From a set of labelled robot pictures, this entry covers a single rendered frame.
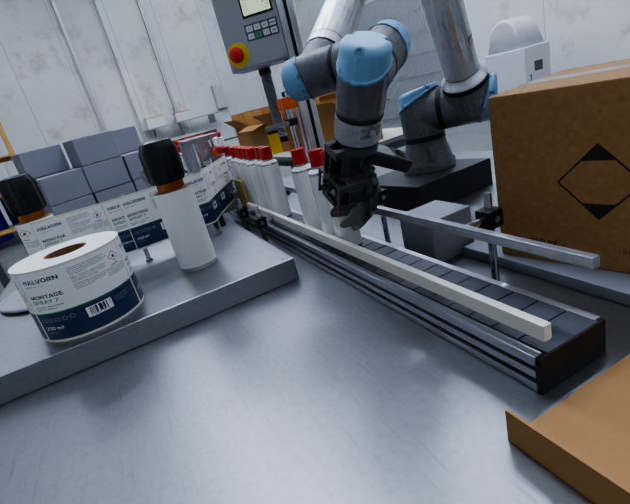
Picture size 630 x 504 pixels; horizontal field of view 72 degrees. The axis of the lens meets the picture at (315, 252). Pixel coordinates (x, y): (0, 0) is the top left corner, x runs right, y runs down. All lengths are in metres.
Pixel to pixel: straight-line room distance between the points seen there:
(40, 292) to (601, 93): 0.93
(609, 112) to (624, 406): 0.36
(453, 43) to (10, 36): 12.37
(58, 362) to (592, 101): 0.93
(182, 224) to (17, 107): 11.95
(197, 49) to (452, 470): 13.38
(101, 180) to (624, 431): 5.11
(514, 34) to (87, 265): 7.30
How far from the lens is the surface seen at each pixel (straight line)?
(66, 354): 0.91
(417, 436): 0.52
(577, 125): 0.71
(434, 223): 0.71
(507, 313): 0.54
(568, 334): 0.57
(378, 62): 0.64
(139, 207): 1.22
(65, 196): 5.21
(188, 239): 1.01
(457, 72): 1.19
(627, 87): 0.69
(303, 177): 0.97
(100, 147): 5.31
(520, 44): 7.69
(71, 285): 0.89
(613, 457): 0.50
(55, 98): 12.89
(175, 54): 13.43
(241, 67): 1.26
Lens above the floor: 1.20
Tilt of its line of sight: 20 degrees down
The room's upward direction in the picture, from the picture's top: 15 degrees counter-clockwise
